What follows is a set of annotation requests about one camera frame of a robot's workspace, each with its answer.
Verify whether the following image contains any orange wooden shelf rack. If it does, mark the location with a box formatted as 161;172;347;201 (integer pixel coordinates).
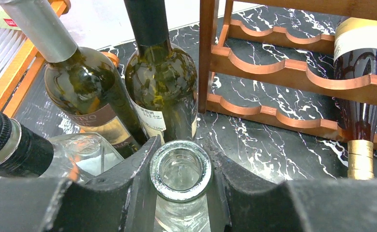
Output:
0;0;120;118

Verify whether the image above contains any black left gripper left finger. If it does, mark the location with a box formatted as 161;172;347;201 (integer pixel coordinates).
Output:
0;136;161;232

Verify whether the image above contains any dark wooden wine rack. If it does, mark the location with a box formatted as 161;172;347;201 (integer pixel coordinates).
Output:
198;0;377;141

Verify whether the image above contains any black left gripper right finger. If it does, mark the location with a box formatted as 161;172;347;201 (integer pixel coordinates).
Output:
204;141;377;232

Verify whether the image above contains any dark green wine bottle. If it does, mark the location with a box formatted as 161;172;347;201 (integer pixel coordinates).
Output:
124;0;198;143

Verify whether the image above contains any green wine bottle brown label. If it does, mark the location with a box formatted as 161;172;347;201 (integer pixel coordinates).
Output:
0;0;147;158

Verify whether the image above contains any dark bottle gold foil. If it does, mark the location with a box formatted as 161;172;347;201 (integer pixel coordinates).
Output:
333;16;377;180

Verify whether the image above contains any clear glass bottle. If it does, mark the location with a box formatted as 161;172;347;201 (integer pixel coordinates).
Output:
150;140;213;232

